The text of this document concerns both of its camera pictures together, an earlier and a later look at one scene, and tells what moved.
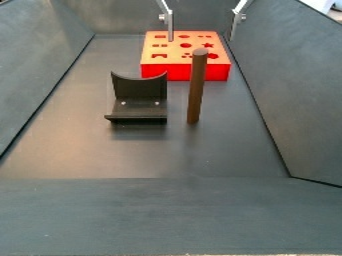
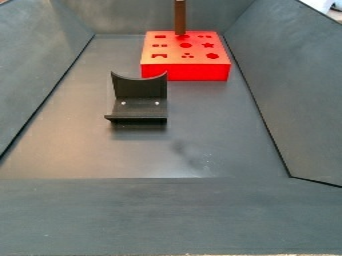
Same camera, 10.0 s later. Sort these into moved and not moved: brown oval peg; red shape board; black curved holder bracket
Moved: brown oval peg
Not moved: black curved holder bracket; red shape board
